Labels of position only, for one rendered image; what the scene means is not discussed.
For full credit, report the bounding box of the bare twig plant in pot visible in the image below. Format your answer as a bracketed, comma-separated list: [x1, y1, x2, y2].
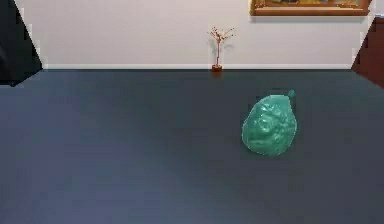
[207, 26, 236, 72]

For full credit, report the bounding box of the green tied plastic bag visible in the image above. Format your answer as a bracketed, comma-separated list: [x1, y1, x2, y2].
[241, 88, 298, 157]

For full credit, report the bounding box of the dark brown wooden cabinet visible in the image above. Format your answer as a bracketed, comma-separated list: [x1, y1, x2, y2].
[351, 17, 384, 88]

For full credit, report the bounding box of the black cabinet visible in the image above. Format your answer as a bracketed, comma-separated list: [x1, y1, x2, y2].
[0, 0, 44, 87]

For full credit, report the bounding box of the gold framed wall picture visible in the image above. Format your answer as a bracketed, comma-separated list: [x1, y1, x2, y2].
[249, 0, 373, 17]

